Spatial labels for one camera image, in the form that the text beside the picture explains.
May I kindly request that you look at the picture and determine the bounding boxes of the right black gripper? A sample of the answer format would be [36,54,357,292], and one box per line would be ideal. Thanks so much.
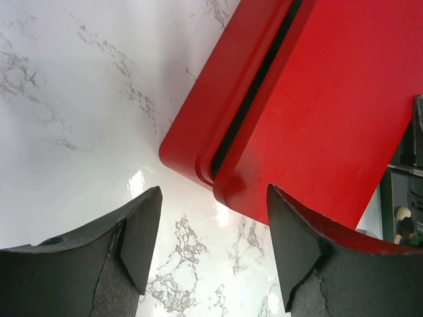
[388,94,423,212]

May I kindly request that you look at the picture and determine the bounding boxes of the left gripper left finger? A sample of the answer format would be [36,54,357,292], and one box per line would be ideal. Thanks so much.
[1,187,163,316]

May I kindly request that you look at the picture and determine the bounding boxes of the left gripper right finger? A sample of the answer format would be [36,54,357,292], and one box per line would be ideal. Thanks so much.
[266,185,422,316]

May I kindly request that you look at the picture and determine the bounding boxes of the red box lid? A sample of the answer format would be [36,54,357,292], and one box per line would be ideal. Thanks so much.
[213,1,422,228]

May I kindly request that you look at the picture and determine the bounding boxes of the metal tongs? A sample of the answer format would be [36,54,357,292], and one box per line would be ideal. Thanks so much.
[356,228,381,240]

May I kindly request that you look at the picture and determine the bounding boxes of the round cream swirl chocolate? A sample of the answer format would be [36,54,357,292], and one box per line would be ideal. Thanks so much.
[396,206,411,221]

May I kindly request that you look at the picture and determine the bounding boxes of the red chocolate box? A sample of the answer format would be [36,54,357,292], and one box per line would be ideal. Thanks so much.
[159,0,301,188]

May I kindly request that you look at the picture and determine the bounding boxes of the dark green tray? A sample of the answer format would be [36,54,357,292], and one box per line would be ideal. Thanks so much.
[379,167,422,248]

